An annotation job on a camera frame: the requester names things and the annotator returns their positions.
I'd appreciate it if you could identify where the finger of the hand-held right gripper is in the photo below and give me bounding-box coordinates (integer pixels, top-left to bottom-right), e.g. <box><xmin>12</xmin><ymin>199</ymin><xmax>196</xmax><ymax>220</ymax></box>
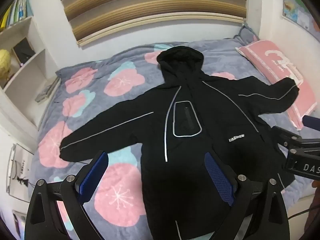
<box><xmin>303</xmin><ymin>116</ymin><xmax>320</xmax><ymax>131</ymax></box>
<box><xmin>271</xmin><ymin>125</ymin><xmax>320</xmax><ymax>148</ymax></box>

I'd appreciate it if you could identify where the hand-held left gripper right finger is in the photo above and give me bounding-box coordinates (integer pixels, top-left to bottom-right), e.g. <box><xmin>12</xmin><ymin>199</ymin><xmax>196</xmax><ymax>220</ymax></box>
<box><xmin>204</xmin><ymin>152</ymin><xmax>290</xmax><ymax>240</ymax></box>

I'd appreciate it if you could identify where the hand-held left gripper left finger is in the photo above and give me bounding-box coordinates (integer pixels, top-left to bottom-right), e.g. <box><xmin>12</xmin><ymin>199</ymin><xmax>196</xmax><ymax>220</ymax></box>
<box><xmin>24</xmin><ymin>151</ymin><xmax>109</xmax><ymax>240</ymax></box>

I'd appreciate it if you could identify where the black hooded jacket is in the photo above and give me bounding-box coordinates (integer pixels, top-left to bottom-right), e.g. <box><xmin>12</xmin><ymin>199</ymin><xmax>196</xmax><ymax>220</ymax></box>
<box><xmin>59</xmin><ymin>46</ymin><xmax>300</xmax><ymax>240</ymax></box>

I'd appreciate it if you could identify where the grey blanket with pink flowers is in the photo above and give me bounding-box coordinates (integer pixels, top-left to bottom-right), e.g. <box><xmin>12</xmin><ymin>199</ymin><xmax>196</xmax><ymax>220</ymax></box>
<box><xmin>37</xmin><ymin>39</ymin><xmax>318</xmax><ymax>240</ymax></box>

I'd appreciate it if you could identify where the pink pillow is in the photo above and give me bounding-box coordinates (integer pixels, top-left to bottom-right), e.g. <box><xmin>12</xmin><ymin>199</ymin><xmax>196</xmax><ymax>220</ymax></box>
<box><xmin>235</xmin><ymin>39</ymin><xmax>318</xmax><ymax>131</ymax></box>

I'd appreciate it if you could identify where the grey ruffled pillow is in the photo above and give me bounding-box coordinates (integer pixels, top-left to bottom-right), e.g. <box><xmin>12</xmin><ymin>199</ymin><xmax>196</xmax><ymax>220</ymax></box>
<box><xmin>234</xmin><ymin>22</ymin><xmax>260</xmax><ymax>43</ymax></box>

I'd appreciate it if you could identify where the dark framed board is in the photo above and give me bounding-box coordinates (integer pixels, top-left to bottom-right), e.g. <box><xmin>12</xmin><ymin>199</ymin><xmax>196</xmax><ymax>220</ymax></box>
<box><xmin>12</xmin><ymin>37</ymin><xmax>36</xmax><ymax>66</ymax></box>

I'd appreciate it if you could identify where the yellow plush toy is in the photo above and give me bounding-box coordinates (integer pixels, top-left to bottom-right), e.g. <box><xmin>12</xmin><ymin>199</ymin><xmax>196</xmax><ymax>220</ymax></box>
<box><xmin>0</xmin><ymin>49</ymin><xmax>12</xmax><ymax>80</ymax></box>

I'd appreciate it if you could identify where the white bookshelf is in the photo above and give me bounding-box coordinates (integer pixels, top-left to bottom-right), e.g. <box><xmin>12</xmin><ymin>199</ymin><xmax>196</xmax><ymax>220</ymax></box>
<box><xmin>0</xmin><ymin>0</ymin><xmax>62</xmax><ymax>133</ymax></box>

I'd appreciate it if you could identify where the wooden window blind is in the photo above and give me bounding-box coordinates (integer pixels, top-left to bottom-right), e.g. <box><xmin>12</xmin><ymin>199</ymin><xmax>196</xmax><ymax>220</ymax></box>
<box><xmin>56</xmin><ymin>0</ymin><xmax>248</xmax><ymax>47</ymax></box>

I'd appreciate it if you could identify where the row of books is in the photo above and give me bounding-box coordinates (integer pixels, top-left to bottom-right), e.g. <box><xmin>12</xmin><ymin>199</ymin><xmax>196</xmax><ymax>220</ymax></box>
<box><xmin>0</xmin><ymin>0</ymin><xmax>33</xmax><ymax>30</ymax></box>

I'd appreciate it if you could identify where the black cable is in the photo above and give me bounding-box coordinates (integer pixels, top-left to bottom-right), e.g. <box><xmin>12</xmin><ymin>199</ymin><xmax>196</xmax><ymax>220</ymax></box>
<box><xmin>287</xmin><ymin>206</ymin><xmax>313</xmax><ymax>222</ymax></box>

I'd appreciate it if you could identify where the white wall poster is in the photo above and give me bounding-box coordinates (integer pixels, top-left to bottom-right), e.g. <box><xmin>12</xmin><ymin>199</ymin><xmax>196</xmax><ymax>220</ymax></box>
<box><xmin>6</xmin><ymin>144</ymin><xmax>34</xmax><ymax>203</ymax></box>

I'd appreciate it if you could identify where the wall map poster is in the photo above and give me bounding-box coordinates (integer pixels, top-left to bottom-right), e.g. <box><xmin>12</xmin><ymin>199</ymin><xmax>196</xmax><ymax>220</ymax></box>
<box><xmin>282</xmin><ymin>0</ymin><xmax>320</xmax><ymax>40</ymax></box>

